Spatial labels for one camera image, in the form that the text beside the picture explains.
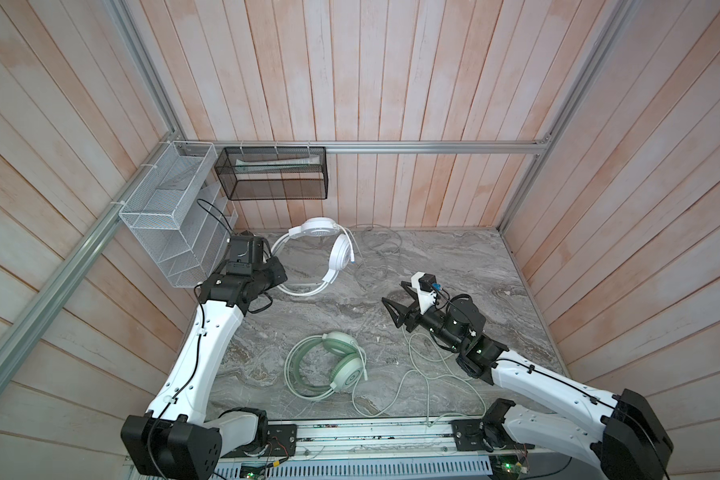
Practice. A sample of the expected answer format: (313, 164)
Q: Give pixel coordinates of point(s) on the black mesh basket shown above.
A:
(273, 173)

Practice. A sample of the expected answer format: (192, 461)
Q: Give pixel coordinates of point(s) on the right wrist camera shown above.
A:
(426, 291)

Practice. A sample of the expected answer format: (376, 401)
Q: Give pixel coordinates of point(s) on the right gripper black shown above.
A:
(404, 310)

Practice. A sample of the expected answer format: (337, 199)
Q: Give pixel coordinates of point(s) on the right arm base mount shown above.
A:
(487, 432)

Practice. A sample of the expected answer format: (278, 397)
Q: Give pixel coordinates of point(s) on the aluminium frame bar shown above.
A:
(391, 147)

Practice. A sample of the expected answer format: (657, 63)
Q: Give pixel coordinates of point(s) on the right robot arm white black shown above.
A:
(618, 433)

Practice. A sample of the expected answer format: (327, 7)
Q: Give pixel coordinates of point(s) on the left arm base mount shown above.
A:
(278, 442)

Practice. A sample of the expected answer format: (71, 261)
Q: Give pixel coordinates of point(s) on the white wire mesh shelf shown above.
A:
(179, 214)

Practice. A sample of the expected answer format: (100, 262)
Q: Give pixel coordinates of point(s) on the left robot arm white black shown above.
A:
(174, 439)

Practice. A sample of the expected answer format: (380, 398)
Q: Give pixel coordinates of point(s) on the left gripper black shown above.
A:
(279, 270)

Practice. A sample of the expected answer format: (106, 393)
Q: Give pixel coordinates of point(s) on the white headphones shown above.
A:
(337, 247)

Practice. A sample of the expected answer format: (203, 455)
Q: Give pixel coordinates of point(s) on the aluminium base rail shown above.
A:
(405, 438)

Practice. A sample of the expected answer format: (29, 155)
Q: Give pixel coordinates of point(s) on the green headphones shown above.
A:
(349, 369)

